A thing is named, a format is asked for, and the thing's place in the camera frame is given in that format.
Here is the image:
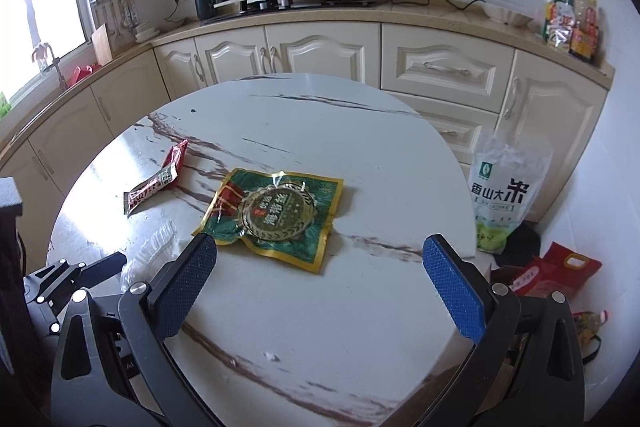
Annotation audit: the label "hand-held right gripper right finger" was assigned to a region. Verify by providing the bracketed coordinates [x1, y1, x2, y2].
[410, 234, 586, 427]

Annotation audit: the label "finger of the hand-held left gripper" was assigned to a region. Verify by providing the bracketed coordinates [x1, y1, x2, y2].
[22, 251, 128, 308]

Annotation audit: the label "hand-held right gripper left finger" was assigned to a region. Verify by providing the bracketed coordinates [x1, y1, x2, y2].
[51, 233, 223, 427]

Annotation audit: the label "red snack wrapper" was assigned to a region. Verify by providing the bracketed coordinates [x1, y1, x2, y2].
[124, 139, 189, 215]

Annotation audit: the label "green gold foil pouch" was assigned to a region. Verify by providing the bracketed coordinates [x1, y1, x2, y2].
[192, 167, 345, 275]

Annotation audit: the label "clear rice bag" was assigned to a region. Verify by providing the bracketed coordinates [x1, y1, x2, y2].
[470, 132, 555, 255]

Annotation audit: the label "round white marble table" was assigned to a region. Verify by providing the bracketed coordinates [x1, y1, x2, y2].
[45, 73, 478, 427]

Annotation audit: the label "red plastic basin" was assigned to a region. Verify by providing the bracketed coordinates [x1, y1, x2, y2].
[67, 63, 103, 88]

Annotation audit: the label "metal sink faucet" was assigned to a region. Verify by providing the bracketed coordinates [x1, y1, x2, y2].
[32, 42, 68, 90]

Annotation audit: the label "wooden cutting board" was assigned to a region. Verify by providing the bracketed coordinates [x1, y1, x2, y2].
[91, 23, 114, 66]

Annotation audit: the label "white framed window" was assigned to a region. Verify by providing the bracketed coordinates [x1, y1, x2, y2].
[0, 0, 88, 108]

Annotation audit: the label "cream base cabinets with counter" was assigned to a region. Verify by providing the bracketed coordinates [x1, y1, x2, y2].
[0, 0, 616, 223]

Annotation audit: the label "white bowl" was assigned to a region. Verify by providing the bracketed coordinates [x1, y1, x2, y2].
[482, 2, 535, 28]

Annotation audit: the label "cluster of condiment bottles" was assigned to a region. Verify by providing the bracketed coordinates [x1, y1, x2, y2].
[542, 0, 601, 62]

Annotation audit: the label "red bag with handle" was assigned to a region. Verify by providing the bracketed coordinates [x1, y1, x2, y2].
[492, 241, 603, 308]

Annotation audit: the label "patterned bag with black strap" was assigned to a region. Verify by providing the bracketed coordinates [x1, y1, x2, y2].
[571, 311, 613, 364]

